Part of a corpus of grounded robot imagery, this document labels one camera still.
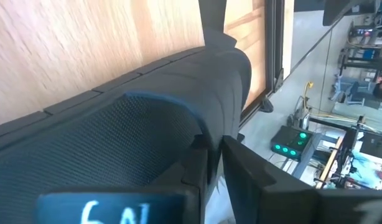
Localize yellow cable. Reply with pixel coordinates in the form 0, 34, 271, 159
302, 80, 315, 113

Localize black box with green lights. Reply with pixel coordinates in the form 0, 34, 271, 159
270, 125, 315, 162

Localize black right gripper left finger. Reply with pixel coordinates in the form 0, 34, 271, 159
37, 147, 210, 224

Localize black aluminium rig frame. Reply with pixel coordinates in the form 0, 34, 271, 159
239, 0, 287, 127

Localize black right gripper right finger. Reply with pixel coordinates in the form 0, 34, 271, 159
221, 135, 382, 224

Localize cluttered background workstation rigs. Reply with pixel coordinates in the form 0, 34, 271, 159
329, 18, 382, 108

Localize neighbouring wooden table with frame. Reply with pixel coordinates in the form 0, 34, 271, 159
309, 114, 382, 190

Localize black rubber slide sandal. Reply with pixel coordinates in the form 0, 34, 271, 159
0, 46, 253, 224

